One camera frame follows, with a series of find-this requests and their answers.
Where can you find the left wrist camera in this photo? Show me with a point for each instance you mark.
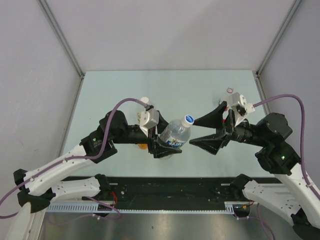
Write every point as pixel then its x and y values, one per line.
pixel 148 120

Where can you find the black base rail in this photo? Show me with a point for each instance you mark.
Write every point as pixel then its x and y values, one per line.
pixel 170 193

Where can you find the water bottle blue cap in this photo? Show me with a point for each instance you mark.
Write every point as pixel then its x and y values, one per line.
pixel 177 132

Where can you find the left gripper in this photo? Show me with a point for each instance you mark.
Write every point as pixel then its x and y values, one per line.
pixel 154 146

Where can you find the square bottle white cap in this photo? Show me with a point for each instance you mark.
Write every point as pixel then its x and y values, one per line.
pixel 141 108

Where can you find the small orange bottle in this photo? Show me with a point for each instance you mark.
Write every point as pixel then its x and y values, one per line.
pixel 143 146

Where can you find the clear bottle red label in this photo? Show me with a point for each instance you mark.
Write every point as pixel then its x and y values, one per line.
pixel 225 96

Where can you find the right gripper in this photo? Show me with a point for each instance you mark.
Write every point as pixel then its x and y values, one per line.
pixel 212 142

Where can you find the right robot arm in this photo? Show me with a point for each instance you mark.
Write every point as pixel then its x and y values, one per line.
pixel 276 157

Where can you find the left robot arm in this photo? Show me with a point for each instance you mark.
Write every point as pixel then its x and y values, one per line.
pixel 47 184

